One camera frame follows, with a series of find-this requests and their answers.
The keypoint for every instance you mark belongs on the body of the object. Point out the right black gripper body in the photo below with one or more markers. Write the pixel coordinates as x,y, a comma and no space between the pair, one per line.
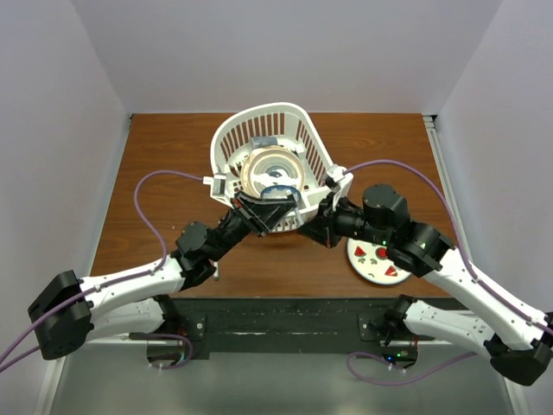
351,222

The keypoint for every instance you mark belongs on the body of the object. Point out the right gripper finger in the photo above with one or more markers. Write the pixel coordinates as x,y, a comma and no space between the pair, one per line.
329,205
318,229

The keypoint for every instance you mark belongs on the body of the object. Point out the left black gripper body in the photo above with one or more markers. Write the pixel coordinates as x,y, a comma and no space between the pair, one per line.
236,231

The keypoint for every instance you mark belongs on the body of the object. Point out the small white pen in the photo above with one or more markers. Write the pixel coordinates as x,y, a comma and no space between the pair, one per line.
298,217

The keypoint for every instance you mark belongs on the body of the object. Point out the white marker pen green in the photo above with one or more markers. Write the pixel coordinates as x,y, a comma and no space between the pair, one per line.
216,274

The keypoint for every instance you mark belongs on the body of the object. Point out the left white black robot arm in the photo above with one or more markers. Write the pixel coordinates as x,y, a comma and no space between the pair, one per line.
63,314

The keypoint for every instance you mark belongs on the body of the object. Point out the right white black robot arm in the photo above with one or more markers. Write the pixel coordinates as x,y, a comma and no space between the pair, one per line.
513,336

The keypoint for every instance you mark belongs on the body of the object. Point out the blue white patterned bowl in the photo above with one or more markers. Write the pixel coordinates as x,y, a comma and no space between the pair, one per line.
279,192

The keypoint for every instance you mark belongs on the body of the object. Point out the watermelon pattern plate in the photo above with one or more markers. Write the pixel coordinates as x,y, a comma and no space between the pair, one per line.
370,261

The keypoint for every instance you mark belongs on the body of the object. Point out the tan rimmed plate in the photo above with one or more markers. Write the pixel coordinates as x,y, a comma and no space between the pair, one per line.
269,166

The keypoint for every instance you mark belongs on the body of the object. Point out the grey object in basket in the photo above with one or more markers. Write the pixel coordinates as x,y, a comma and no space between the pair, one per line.
262,141

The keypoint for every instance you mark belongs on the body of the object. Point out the white plastic dish basket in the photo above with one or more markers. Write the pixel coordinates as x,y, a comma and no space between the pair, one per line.
295,131

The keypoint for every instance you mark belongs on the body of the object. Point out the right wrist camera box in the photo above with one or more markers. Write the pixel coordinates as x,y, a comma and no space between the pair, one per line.
339,181

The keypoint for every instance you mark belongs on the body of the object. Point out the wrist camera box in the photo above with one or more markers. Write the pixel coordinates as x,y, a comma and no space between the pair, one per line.
217,186
339,181

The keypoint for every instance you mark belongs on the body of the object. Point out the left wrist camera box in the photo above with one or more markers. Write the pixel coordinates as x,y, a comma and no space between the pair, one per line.
217,186

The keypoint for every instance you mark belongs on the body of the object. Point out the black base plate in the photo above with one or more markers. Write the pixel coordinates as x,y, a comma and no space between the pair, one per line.
277,325

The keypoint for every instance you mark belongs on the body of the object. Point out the aluminium rail frame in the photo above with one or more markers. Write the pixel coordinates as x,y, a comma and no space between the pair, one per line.
436,146

